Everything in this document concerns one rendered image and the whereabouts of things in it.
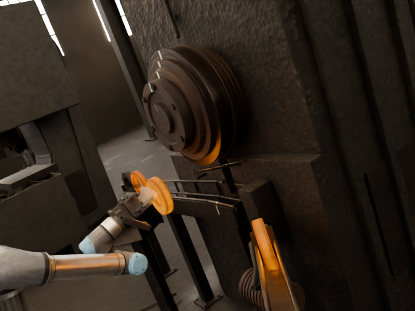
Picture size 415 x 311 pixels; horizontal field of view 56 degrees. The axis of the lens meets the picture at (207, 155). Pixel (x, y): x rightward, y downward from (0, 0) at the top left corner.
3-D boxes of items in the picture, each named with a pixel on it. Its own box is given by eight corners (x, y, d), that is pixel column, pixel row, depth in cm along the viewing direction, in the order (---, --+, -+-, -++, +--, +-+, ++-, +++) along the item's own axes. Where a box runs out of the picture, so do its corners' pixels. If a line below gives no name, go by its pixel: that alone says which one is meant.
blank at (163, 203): (148, 176, 163) (141, 180, 161) (163, 175, 149) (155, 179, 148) (162, 210, 165) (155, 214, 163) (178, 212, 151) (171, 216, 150)
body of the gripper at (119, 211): (135, 192, 147) (110, 215, 142) (149, 208, 150) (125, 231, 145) (128, 190, 154) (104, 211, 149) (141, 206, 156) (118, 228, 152)
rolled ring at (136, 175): (146, 205, 240) (150, 203, 241) (146, 187, 226) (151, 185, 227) (130, 184, 248) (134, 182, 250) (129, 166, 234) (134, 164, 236)
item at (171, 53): (186, 157, 178) (147, 57, 167) (251, 161, 138) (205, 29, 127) (175, 163, 175) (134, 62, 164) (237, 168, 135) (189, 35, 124)
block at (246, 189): (276, 232, 151) (257, 176, 145) (291, 236, 144) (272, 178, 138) (257, 247, 146) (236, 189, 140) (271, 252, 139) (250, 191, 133)
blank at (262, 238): (280, 271, 119) (270, 274, 120) (264, 223, 125) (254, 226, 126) (278, 267, 105) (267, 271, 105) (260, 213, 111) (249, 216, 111)
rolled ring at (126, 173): (126, 171, 244) (131, 170, 245) (118, 173, 260) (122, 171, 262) (139, 198, 246) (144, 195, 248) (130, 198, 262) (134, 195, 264)
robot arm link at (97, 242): (88, 258, 146) (74, 242, 143) (110, 237, 151) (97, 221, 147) (95, 265, 140) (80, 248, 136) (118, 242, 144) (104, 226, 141)
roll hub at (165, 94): (170, 147, 163) (144, 83, 156) (205, 147, 139) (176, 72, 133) (158, 153, 160) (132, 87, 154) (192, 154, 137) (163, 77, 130)
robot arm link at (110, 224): (117, 240, 144) (110, 236, 151) (126, 231, 145) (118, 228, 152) (104, 226, 141) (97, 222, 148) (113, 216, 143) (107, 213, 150)
